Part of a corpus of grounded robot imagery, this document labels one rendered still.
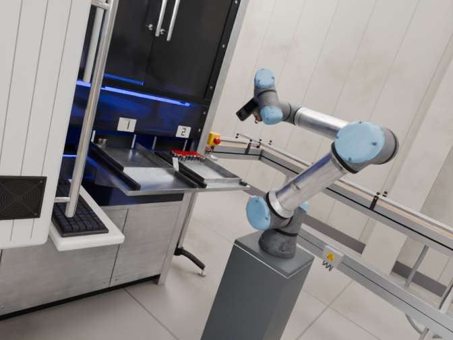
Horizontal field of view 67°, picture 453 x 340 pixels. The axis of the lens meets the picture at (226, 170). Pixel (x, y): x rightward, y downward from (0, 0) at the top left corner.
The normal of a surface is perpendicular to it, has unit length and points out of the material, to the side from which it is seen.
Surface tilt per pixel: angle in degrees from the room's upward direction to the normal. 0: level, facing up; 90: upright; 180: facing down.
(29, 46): 90
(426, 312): 90
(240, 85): 90
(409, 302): 90
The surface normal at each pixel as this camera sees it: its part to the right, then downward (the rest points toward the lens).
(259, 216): -0.80, 0.03
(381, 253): -0.58, 0.04
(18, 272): 0.68, 0.39
